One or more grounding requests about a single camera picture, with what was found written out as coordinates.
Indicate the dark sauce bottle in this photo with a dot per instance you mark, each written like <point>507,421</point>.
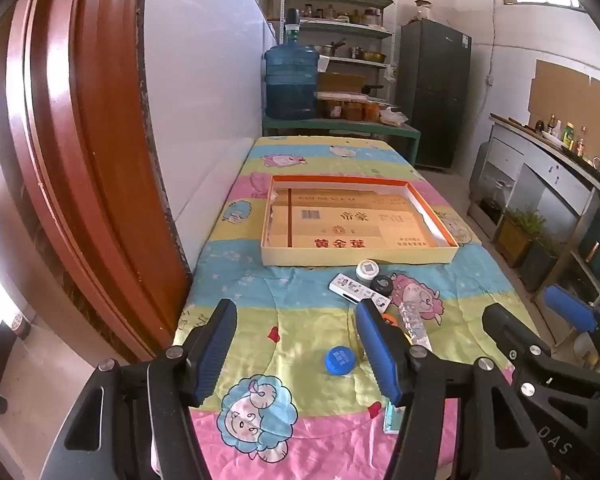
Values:
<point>551,126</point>

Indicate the dark grey refrigerator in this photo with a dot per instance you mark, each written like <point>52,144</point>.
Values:
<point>435,95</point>

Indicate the red-brown wooden door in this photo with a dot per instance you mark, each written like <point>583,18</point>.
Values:
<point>80,160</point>

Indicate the red label bottle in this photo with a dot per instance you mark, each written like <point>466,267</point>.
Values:
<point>581,144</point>

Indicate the white black rectangular case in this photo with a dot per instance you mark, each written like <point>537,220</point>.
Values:
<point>347,287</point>

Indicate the white round cap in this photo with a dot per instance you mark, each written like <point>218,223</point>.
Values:
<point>367,271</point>

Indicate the black frying pan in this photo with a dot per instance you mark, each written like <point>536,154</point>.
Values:
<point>372,89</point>

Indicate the shallow orange-rimmed cardboard box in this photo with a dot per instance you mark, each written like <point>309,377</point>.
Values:
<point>330,230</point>

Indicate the jar on refrigerator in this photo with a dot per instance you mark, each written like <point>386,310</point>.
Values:
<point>423,11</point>

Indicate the green yellow bottle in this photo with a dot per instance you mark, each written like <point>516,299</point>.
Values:
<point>568,135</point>

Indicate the water jug pump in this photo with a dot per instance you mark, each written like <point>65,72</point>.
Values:
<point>292,25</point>

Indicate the teal lighter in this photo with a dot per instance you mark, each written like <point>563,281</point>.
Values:
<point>392,420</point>

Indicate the blue bottle cap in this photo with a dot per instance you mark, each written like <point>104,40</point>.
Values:
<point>339,360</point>

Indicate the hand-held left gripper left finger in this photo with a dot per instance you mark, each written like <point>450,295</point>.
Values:
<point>215,355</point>

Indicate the grey gas cylinder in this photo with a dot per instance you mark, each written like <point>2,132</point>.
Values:
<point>480,170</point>

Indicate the orange bottle cap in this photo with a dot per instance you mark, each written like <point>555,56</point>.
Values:
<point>391,318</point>

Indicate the brass bowl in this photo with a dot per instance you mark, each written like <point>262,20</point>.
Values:
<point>371,56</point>

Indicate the potted plant in yellow pot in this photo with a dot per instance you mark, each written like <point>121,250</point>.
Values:
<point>515,240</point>

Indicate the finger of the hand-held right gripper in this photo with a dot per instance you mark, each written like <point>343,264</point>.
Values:
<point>570,306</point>
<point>502,325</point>

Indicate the clear plastic bag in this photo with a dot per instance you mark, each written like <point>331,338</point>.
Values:
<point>394,117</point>

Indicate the black round cap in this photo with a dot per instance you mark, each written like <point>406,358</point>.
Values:
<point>381,286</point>

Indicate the white metal shelf rack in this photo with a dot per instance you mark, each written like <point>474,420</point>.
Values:
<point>350,30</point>

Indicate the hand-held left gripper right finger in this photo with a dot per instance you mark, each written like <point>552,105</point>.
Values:
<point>380,355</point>

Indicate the potted plant in dark pot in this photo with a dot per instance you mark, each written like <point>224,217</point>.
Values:
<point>537,267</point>

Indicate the grey kitchen counter cabinet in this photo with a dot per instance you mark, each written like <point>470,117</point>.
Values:
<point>545,180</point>

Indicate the dark oil jug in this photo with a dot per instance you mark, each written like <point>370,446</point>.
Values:
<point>492,207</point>

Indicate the green bench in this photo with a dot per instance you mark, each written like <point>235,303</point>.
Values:
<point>340,127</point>

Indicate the cardboard wall sheets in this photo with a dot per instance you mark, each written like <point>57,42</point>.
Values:
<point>570,95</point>

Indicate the white plastic bottle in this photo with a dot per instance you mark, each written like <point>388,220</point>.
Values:
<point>558,131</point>

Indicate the cartoon sheep printed blanket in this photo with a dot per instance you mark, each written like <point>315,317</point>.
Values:
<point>290,310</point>

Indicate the brown cardboard box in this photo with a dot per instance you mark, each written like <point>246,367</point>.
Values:
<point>340,82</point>

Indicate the steel saucepan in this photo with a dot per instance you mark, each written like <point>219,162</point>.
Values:
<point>327,50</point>

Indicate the blue water jug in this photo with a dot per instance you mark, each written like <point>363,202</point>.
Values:
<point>290,85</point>

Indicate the orange pickle jar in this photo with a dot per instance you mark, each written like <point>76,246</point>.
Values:
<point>352,111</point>
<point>330,110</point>
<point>371,112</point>

